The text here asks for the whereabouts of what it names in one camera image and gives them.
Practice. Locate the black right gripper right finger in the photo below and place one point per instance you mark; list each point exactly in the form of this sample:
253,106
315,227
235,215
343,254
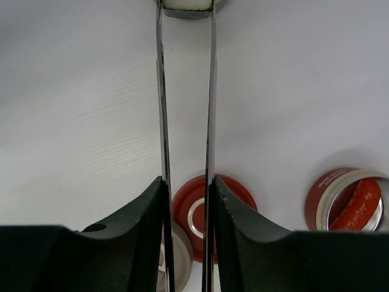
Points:
256,254

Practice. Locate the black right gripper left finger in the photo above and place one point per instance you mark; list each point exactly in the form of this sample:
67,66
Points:
118,253

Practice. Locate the steel tongs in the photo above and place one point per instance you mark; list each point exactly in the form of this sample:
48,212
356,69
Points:
186,68

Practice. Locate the taupe round lid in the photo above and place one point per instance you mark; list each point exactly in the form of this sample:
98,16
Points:
183,260

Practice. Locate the red steel lunch box bowl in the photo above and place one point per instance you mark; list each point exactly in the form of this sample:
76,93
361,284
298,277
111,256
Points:
331,192

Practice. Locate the red sausage toy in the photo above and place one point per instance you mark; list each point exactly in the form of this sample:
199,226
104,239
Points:
360,208

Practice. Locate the green sushi roll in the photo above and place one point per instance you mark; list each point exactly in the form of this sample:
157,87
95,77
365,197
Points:
188,9

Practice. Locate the red round lid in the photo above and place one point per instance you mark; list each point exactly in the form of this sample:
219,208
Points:
188,208

